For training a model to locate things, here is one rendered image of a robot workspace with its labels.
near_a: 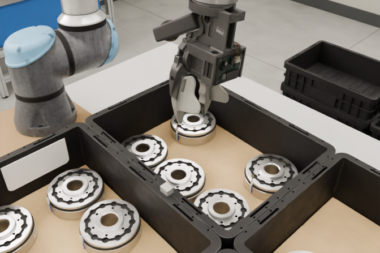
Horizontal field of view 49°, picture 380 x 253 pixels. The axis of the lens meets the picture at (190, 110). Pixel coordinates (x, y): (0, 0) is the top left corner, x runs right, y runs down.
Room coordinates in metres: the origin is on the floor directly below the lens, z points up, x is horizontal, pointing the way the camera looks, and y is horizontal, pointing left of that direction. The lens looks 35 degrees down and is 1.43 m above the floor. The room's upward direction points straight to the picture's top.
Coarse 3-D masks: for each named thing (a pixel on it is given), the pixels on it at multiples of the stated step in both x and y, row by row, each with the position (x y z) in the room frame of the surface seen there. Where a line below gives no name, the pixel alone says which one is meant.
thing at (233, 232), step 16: (144, 96) 0.75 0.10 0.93; (240, 96) 0.75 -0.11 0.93; (112, 112) 0.70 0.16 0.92; (96, 128) 0.63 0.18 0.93; (288, 128) 0.64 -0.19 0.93; (112, 144) 0.59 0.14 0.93; (320, 144) 0.59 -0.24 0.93; (320, 160) 0.54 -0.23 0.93; (304, 176) 0.51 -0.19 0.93; (176, 192) 0.47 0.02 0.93; (288, 192) 0.47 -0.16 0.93; (192, 208) 0.44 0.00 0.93; (256, 208) 0.44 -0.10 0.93; (208, 224) 0.40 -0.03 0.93; (240, 224) 0.40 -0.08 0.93; (224, 240) 0.38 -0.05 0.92
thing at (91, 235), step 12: (96, 204) 0.50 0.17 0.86; (108, 204) 0.51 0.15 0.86; (120, 204) 0.51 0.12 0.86; (84, 216) 0.48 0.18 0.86; (96, 216) 0.48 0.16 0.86; (132, 216) 0.48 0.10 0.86; (84, 228) 0.45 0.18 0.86; (96, 228) 0.45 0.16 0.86; (120, 228) 0.45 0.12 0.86; (132, 228) 0.45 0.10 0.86; (84, 240) 0.43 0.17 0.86; (96, 240) 0.43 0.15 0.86; (108, 240) 0.43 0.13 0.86; (120, 240) 0.43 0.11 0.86
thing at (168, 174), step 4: (172, 168) 0.59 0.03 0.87; (176, 168) 0.59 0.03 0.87; (180, 168) 0.59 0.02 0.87; (184, 168) 0.59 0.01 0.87; (168, 172) 0.58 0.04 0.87; (172, 172) 0.58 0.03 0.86; (184, 172) 0.58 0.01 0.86; (188, 172) 0.58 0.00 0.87; (168, 176) 0.57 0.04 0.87; (188, 176) 0.57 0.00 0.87; (168, 180) 0.56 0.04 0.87; (172, 180) 0.56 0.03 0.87; (176, 180) 0.56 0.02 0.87; (180, 180) 0.56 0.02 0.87; (184, 180) 0.56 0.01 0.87; (188, 180) 0.56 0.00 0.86; (172, 184) 0.55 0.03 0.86; (176, 184) 0.55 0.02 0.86; (180, 184) 0.55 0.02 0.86
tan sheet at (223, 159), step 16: (160, 128) 0.76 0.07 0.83; (176, 144) 0.71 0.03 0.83; (208, 144) 0.71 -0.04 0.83; (224, 144) 0.71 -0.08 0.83; (240, 144) 0.71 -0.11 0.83; (192, 160) 0.65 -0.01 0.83; (208, 160) 0.65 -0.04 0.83; (224, 160) 0.65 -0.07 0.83; (240, 160) 0.65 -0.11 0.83; (208, 176) 0.61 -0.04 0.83; (224, 176) 0.61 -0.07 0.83; (240, 176) 0.61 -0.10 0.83; (240, 192) 0.56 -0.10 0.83
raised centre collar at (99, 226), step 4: (100, 212) 0.48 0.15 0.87; (104, 212) 0.48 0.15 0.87; (108, 212) 0.48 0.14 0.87; (112, 212) 0.48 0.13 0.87; (116, 212) 0.48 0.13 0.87; (120, 212) 0.48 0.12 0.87; (100, 216) 0.47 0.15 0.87; (104, 216) 0.48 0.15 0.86; (116, 216) 0.48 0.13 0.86; (120, 216) 0.47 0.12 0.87; (96, 220) 0.46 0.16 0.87; (100, 220) 0.46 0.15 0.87; (120, 220) 0.46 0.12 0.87; (96, 224) 0.46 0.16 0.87; (100, 224) 0.46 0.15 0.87; (116, 224) 0.46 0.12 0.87; (120, 224) 0.46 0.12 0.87; (100, 228) 0.45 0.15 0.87; (104, 228) 0.45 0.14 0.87; (108, 228) 0.45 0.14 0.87; (112, 228) 0.45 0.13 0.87; (116, 228) 0.45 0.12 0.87; (104, 232) 0.44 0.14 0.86; (108, 232) 0.44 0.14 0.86; (112, 232) 0.44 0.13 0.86
